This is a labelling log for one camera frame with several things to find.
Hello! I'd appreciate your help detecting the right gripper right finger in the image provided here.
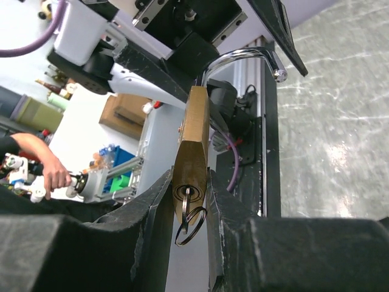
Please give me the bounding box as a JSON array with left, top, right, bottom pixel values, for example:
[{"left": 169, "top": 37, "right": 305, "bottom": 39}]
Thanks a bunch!
[{"left": 206, "top": 170, "right": 388, "bottom": 291}]

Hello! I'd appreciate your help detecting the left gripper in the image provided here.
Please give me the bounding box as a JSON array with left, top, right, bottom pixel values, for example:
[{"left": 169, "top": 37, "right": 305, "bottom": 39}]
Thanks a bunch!
[{"left": 114, "top": 0, "right": 308, "bottom": 103}]

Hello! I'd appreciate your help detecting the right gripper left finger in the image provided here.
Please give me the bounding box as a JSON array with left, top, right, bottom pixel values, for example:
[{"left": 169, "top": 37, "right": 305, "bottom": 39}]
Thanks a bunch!
[{"left": 1, "top": 170, "right": 174, "bottom": 291}]

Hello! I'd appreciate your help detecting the brass padlock key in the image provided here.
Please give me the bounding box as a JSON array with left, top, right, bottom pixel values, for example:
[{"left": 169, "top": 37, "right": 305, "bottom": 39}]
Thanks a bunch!
[{"left": 175, "top": 185, "right": 207, "bottom": 247}]

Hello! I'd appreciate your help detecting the brass padlock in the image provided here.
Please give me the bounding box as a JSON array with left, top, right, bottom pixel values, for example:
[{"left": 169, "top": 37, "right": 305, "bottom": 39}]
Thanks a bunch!
[{"left": 172, "top": 47, "right": 287, "bottom": 225}]

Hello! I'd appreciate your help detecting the person forearm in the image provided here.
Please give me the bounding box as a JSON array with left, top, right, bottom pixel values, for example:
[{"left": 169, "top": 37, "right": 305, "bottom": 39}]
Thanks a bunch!
[{"left": 1, "top": 133, "right": 57, "bottom": 165}]

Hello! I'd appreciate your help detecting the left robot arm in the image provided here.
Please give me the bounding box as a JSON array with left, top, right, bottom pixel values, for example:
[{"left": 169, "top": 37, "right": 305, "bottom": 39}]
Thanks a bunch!
[{"left": 47, "top": 1, "right": 308, "bottom": 107}]

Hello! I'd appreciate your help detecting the person hand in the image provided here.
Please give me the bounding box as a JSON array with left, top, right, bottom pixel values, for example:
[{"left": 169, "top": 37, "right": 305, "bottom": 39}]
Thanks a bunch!
[{"left": 43, "top": 156, "right": 72, "bottom": 200}]

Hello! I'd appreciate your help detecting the cardboard box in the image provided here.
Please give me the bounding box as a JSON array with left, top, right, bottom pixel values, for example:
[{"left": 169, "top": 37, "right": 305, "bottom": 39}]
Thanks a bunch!
[{"left": 99, "top": 94, "right": 151, "bottom": 140}]

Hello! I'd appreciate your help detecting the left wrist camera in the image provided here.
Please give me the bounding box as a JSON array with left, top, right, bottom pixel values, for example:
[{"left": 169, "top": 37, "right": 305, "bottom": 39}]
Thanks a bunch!
[{"left": 54, "top": 1, "right": 119, "bottom": 66}]

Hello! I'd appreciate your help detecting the aluminium rail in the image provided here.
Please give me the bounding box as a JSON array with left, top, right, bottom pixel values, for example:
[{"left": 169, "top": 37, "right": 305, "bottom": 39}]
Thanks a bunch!
[{"left": 84, "top": 118, "right": 149, "bottom": 204}]

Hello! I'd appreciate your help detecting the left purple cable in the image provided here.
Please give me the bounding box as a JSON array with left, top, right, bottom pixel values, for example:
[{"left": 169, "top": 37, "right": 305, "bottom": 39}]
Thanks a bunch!
[{"left": 0, "top": 0, "right": 66, "bottom": 58}]

